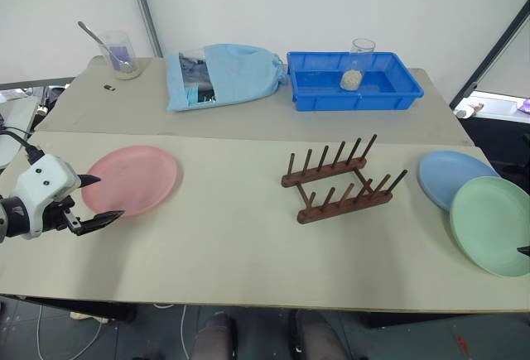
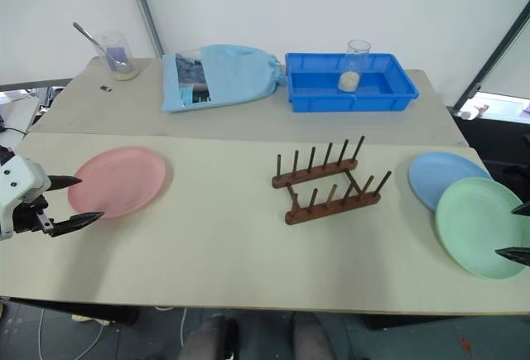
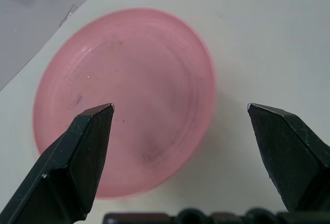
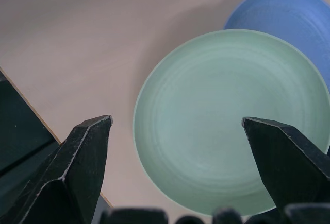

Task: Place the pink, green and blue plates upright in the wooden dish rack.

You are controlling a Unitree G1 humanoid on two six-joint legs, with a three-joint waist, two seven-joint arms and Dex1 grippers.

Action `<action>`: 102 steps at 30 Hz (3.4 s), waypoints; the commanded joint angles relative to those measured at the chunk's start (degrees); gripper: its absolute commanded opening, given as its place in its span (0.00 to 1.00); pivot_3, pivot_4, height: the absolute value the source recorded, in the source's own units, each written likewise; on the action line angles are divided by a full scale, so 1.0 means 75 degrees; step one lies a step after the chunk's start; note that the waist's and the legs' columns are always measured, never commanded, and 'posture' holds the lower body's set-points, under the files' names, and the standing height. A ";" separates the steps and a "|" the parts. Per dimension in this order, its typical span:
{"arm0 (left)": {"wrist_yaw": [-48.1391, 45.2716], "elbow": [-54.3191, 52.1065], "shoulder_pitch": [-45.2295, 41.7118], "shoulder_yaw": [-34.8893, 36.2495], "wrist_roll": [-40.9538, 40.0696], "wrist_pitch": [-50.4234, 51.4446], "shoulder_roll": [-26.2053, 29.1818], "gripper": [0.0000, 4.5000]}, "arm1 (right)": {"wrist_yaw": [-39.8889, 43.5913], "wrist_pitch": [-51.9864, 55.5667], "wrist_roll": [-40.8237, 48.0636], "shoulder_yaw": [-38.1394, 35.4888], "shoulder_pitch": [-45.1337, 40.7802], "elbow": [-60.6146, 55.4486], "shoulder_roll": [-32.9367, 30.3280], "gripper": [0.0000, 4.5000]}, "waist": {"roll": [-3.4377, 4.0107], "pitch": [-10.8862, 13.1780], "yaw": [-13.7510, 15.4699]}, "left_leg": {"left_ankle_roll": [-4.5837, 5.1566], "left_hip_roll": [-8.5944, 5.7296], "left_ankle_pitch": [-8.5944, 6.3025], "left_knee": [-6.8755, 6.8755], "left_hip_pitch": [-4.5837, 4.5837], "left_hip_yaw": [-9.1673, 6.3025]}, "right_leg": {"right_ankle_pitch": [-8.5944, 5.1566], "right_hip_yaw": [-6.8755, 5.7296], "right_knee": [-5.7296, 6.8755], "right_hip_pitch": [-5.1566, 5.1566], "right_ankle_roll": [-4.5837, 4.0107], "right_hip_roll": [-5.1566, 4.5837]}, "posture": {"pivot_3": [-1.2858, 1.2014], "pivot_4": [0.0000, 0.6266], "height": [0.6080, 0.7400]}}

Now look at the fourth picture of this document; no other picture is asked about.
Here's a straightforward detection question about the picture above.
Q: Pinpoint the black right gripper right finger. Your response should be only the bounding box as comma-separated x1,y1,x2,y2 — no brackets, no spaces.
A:
241,116,330,209

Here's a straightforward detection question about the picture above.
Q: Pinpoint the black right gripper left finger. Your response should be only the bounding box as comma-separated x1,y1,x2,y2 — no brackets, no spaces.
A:
0,114,114,224

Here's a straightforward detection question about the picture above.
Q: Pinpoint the green plate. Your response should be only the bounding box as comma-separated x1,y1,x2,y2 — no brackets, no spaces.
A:
132,29,330,216

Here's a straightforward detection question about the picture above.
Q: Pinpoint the blue plate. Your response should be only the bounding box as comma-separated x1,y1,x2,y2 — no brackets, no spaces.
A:
223,0,330,93

